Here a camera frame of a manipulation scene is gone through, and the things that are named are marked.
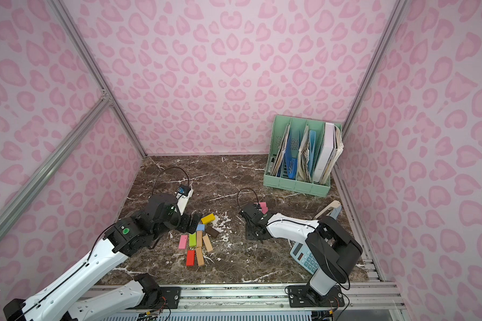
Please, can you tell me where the green desktop file organizer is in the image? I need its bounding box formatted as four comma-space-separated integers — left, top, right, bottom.
263, 115, 344, 197

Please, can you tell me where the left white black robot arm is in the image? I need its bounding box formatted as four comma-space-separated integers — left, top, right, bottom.
3, 191, 201, 320

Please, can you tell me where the yellow block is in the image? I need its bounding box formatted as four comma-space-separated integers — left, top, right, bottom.
201, 213, 216, 225

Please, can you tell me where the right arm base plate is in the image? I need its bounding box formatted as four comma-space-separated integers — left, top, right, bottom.
285, 285, 345, 310

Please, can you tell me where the wooden block tilted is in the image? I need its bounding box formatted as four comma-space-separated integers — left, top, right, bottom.
202, 235, 213, 252

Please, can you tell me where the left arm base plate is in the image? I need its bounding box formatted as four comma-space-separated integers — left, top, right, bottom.
145, 286, 182, 310

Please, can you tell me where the white binder folder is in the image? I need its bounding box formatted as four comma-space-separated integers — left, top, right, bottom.
313, 123, 336, 183

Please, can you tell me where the red block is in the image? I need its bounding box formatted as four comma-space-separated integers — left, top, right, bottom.
186, 250, 196, 267

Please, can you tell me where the wooden block bottom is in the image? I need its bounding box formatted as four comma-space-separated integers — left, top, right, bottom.
195, 247, 205, 266

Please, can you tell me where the green block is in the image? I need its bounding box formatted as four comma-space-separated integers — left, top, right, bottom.
189, 233, 198, 248

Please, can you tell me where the wooden block upright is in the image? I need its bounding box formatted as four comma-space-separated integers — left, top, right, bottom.
196, 231, 203, 247

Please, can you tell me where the dark brown block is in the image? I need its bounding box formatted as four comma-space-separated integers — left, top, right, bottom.
205, 226, 220, 238

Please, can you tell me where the light blue calculator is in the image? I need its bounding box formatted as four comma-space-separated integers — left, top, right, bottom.
290, 242, 319, 275

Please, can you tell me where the aluminium mounting rail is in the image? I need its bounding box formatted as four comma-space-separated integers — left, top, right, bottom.
59, 280, 406, 314

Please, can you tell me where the beige blue stapler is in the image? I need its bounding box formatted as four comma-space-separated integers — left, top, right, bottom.
313, 200, 342, 220

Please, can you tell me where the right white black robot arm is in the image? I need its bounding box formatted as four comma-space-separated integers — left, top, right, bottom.
239, 203, 363, 297

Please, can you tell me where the blue mesh folder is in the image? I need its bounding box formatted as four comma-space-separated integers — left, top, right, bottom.
284, 133, 299, 180

